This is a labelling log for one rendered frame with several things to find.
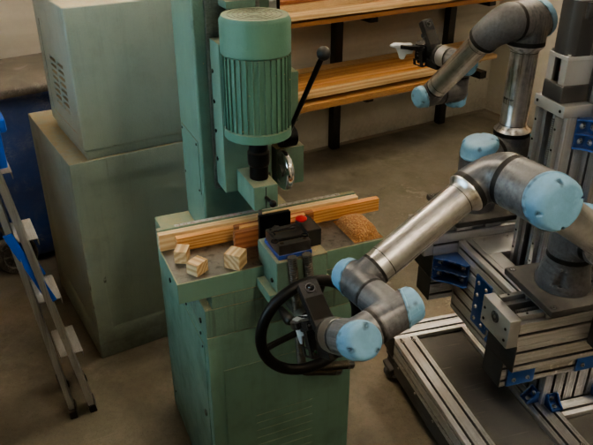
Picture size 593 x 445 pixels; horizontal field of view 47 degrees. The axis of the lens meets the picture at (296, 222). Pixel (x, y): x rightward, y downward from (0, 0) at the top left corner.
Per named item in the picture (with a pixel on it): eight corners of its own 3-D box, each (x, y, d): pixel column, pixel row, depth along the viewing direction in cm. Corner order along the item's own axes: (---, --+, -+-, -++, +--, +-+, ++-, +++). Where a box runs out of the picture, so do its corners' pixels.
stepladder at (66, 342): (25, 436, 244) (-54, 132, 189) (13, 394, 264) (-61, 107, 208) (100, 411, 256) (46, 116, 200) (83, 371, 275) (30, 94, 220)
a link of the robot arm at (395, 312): (392, 268, 138) (348, 293, 135) (427, 296, 130) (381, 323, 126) (396, 297, 143) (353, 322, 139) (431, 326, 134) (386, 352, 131)
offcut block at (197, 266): (208, 269, 175) (207, 259, 173) (197, 277, 172) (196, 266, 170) (198, 266, 177) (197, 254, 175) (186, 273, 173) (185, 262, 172)
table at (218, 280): (187, 326, 164) (185, 305, 161) (158, 264, 188) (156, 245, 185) (403, 272, 185) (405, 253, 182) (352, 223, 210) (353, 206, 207)
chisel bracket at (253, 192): (254, 216, 183) (253, 188, 179) (237, 195, 194) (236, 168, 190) (280, 211, 185) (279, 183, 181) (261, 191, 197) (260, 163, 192)
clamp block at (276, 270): (275, 294, 170) (274, 264, 166) (257, 267, 181) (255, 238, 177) (328, 282, 175) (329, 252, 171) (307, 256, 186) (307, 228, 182)
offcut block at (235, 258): (232, 259, 179) (231, 245, 177) (247, 262, 178) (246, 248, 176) (224, 267, 176) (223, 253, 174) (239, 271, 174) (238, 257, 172)
